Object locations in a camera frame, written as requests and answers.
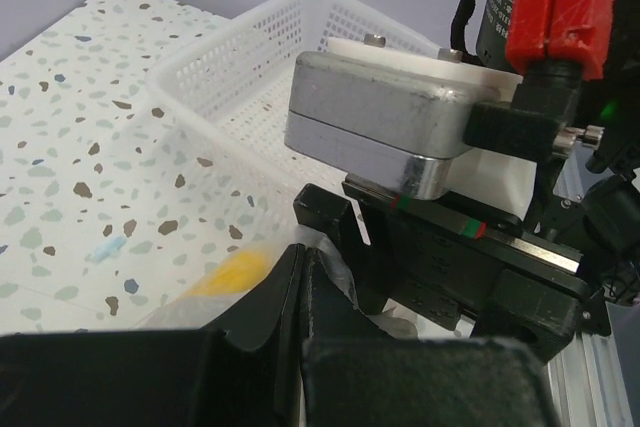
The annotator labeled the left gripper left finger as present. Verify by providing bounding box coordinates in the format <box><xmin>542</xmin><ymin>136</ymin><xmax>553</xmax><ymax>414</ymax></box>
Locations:
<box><xmin>1</xmin><ymin>244</ymin><xmax>305</xmax><ymax>426</ymax></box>

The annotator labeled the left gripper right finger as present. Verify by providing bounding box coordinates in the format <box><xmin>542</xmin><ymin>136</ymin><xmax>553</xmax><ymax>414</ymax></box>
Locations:
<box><xmin>299</xmin><ymin>246</ymin><xmax>564</xmax><ymax>427</ymax></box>

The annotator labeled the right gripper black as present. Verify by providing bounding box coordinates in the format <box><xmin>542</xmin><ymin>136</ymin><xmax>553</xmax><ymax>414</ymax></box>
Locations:
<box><xmin>293</xmin><ymin>176</ymin><xmax>612</xmax><ymax>361</ymax></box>

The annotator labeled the clear printed plastic bag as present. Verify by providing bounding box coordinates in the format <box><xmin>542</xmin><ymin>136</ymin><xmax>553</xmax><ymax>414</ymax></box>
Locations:
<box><xmin>138</xmin><ymin>227</ymin><xmax>418</xmax><ymax>340</ymax></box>

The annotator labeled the yellow fake mango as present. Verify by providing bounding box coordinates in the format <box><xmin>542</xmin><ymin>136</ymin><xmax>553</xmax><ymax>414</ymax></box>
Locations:
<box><xmin>181</xmin><ymin>243</ymin><xmax>276</xmax><ymax>299</ymax></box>

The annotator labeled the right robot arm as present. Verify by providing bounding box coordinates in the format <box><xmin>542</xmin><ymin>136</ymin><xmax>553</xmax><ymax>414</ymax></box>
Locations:
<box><xmin>285</xmin><ymin>0</ymin><xmax>639</xmax><ymax>361</ymax></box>

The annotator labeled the white plastic basket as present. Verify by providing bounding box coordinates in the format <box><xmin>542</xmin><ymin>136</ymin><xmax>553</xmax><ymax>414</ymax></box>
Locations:
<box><xmin>146</xmin><ymin>0</ymin><xmax>439</xmax><ymax>233</ymax></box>

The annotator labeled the aluminium frame rail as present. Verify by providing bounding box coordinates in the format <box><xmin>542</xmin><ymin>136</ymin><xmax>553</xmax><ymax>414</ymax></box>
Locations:
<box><xmin>547</xmin><ymin>304</ymin><xmax>634</xmax><ymax>427</ymax></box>

